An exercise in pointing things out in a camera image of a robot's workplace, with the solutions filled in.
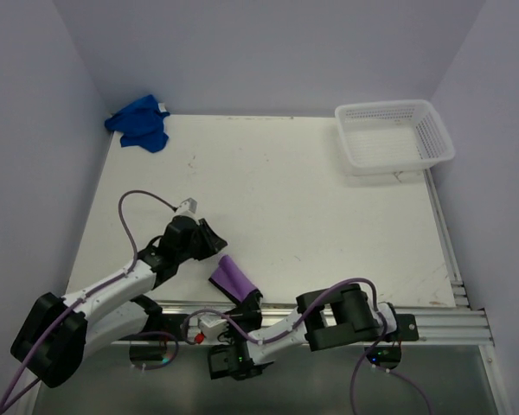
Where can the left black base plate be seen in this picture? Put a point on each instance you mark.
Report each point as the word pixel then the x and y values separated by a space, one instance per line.
pixel 173 326

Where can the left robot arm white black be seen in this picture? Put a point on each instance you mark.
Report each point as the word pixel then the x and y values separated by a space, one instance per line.
pixel 60 332

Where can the white plastic perforated basket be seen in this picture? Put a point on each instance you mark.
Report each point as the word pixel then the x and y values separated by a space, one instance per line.
pixel 392 136

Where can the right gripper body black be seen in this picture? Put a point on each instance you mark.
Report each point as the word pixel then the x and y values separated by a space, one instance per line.
pixel 236 335

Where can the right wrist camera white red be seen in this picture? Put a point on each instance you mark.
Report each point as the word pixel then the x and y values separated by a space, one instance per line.
pixel 210 329

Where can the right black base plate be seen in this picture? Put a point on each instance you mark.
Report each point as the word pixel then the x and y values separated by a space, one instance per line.
pixel 406 329

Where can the black purple microfiber towel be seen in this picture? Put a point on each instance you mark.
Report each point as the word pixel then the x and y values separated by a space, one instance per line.
pixel 231 281

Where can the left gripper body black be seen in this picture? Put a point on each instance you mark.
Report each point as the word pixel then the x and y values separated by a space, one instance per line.
pixel 190 251

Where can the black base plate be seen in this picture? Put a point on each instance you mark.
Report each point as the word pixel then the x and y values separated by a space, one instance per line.
pixel 173 326
pixel 406 329

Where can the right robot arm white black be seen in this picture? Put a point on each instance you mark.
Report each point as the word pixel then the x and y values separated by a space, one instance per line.
pixel 343 314

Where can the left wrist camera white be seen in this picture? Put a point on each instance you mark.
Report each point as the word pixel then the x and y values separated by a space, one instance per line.
pixel 187 208

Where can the blue towel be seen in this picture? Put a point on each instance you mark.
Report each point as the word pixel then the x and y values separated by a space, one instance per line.
pixel 141 124

